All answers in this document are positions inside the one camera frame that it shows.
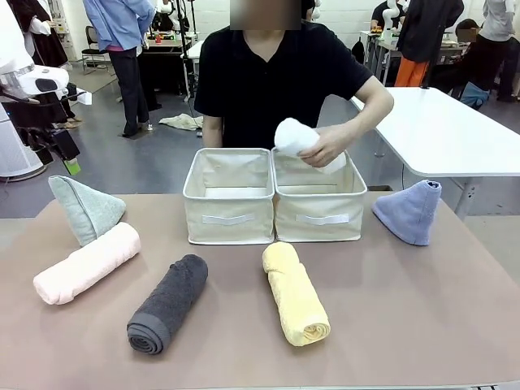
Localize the bystander in blue shirt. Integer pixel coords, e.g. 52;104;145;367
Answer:
83;0;163;139

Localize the black equipment stand pole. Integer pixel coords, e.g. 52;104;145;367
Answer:
178;0;201;103

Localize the beige cloth on floor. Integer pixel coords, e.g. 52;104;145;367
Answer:
158;113;204;132

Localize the large white table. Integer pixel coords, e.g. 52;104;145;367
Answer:
349;86;520;221

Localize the person's left forearm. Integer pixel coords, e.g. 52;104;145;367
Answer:
324;91;395;141

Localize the blue bag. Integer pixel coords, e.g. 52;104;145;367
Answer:
460;80;492;110

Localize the white air purifier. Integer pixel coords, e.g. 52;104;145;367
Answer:
0;104;45;179

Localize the bystander in black dress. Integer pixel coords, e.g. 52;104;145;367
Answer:
7;0;85;130

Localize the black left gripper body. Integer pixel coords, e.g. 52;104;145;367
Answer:
22;123;62;166

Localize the person in black shirt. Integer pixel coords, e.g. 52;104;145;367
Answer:
193;19;395;150

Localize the small white background table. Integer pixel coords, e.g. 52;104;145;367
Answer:
180;39;206;61

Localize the bystander in orange trousers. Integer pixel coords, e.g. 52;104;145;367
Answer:
394;0;465;89

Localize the white towel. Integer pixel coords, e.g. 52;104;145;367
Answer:
274;117;348;176

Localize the pink towel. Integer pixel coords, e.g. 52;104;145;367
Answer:
32;222;142;306

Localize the grey-green cone towel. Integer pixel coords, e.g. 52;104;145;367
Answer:
47;175;127;248

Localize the grey background workbench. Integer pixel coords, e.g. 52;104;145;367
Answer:
365;28;403;88

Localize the yellow towel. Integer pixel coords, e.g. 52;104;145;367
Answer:
262;242;332;347

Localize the bystander in grey shirt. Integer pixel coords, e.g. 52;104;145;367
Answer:
474;0;520;103

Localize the person's left hand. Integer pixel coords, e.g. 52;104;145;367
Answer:
298;125;351;168

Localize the black backpack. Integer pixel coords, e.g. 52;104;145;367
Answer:
350;38;366;65

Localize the seated bystander in dark clothes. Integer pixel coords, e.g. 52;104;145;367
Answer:
429;18;491;101

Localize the lavender cone towel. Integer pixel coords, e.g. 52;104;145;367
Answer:
371;180;443;247

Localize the cream fabric storage bin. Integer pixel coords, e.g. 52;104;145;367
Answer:
271;146;368;244
182;147;276;246

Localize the black chair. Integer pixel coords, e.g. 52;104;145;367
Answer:
80;25;113;76

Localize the dark grey towel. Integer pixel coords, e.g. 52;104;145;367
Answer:
126;253;210;355

